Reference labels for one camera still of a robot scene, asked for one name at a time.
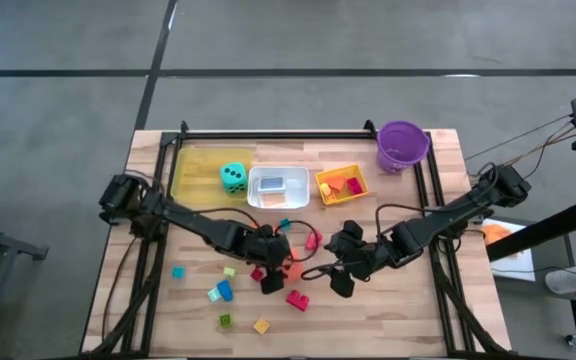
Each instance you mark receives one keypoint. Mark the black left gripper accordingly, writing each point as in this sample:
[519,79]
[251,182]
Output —
[265,252]

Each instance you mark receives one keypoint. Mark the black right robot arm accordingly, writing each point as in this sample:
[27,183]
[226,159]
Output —
[443,220]

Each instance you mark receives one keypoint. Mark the long orange toy block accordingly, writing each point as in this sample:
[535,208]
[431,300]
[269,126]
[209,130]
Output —
[255,226]

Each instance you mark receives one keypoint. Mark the white side table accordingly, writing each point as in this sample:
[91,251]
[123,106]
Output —
[518,265]

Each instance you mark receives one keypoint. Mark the small red block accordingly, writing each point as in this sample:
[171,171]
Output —
[257,274]

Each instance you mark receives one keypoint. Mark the white plastic bin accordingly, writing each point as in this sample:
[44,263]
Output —
[295,190]

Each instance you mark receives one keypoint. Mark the pink-red two-stud block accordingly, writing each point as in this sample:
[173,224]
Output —
[314,241]

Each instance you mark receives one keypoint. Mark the teal foam die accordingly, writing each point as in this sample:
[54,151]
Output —
[233,178]

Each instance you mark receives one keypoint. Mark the blue rounded block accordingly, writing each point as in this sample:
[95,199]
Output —
[225,290]

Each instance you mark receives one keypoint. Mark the small teal block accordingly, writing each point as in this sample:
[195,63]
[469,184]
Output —
[178,272]

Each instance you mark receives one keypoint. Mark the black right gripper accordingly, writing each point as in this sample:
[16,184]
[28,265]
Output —
[353,257]

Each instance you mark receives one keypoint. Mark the black caster wheel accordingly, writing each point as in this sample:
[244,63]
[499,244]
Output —
[574,341]

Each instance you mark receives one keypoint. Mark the blue playing card box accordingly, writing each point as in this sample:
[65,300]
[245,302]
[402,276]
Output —
[272,185]

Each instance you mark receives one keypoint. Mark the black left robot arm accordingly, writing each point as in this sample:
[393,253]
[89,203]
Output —
[193,225]

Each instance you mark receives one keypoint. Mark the small yellow block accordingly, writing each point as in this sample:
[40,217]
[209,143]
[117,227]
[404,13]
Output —
[261,327]
[326,189]

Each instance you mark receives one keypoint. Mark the orange playing card box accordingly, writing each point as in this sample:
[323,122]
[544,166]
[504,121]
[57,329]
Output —
[274,201]

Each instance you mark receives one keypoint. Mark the yellow slotted plastic basket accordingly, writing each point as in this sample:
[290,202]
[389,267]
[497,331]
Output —
[360,172]

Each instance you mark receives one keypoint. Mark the red two-stud block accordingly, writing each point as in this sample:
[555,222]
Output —
[298,300]
[354,186]

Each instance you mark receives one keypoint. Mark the yellow translucent plastic tray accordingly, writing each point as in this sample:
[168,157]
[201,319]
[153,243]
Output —
[195,175]

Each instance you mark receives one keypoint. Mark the white paper roll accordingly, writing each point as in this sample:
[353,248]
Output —
[565,280]

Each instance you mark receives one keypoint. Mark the orange object on side table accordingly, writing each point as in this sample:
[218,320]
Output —
[495,233]

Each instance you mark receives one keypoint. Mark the mint green block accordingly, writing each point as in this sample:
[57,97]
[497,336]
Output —
[213,295]

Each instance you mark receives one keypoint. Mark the black diagonal beam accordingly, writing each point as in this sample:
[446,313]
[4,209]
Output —
[543,231]

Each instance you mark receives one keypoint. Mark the orange sloped block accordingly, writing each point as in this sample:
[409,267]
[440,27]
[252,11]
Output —
[337,182]

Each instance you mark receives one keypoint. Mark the purple bucket with face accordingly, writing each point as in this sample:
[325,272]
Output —
[402,145]

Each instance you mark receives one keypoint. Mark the orange-yellow block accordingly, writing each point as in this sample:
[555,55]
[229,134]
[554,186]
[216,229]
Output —
[331,197]

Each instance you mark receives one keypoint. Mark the small blue block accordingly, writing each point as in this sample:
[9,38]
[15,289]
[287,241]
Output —
[285,224]

